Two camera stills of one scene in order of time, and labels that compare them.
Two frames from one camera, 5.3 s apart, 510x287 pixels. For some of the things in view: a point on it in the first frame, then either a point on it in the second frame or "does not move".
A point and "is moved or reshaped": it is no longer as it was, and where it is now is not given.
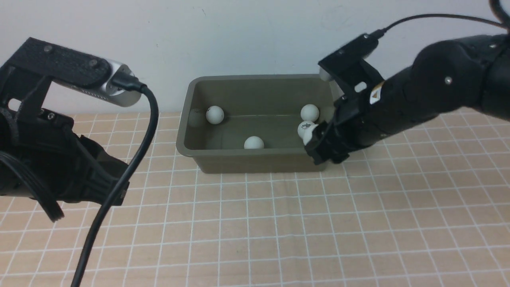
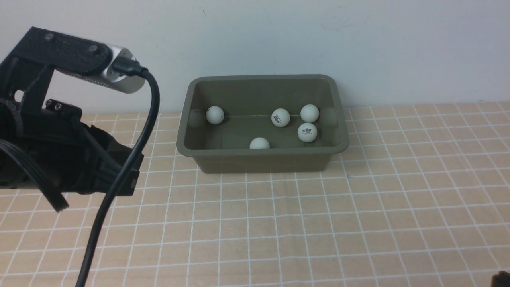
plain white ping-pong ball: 309,112 does not move
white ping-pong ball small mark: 214,114 does not move
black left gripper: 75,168 to 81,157
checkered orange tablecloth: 432,209 does not move
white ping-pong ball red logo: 254,142 is moved or reshaped
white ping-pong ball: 305,130 does not move
